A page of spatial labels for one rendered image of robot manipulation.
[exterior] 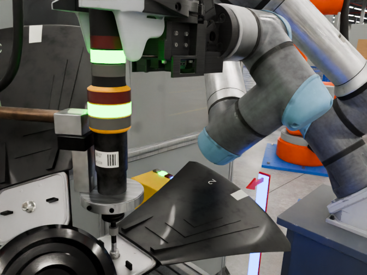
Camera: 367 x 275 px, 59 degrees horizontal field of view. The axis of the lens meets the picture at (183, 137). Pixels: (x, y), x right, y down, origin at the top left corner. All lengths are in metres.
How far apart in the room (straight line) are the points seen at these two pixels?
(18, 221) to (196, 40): 0.28
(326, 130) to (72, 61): 0.64
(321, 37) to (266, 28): 0.33
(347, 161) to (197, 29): 0.61
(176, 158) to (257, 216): 1.01
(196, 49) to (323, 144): 0.58
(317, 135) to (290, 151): 3.27
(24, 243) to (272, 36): 0.40
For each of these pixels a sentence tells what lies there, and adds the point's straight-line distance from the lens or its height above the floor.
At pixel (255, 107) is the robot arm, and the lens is 0.49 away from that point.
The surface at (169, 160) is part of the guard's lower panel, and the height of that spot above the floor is 0.91.
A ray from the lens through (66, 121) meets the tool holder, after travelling 0.35.
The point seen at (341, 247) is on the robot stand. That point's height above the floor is 0.99.
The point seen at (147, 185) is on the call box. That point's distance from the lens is 0.86.
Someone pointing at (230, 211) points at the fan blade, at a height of 1.18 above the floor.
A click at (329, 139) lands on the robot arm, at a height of 1.21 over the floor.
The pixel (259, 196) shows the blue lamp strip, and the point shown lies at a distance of 0.67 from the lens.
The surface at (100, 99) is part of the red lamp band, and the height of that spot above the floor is 1.38.
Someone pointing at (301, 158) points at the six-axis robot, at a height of 0.13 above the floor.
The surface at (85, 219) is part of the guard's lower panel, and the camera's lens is 1.30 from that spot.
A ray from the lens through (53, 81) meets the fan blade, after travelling 0.45.
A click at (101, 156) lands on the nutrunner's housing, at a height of 1.31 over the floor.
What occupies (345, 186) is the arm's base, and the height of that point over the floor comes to 1.11.
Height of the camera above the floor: 1.43
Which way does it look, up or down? 17 degrees down
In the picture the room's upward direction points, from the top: 2 degrees clockwise
